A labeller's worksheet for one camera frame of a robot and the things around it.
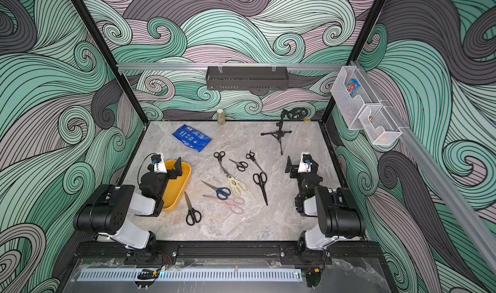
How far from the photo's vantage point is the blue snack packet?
3.57 ft

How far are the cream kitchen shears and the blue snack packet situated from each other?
0.22 m

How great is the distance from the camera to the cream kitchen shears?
0.92 metres
